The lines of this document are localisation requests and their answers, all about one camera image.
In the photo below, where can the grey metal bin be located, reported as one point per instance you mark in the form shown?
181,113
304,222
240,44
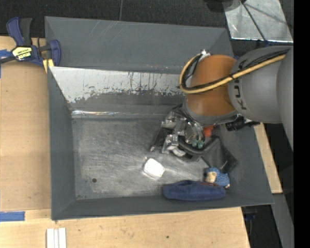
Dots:
113,148

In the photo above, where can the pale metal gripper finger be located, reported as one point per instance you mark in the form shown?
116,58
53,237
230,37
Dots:
157,138
170,143

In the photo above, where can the small orange-red object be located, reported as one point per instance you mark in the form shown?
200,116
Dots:
208,131

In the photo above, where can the white rounded block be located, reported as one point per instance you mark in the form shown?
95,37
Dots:
153,168

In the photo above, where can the blue toy animal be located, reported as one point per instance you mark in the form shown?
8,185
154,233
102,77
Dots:
220,177

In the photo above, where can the dark blue cloth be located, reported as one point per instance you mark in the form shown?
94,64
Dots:
193,190

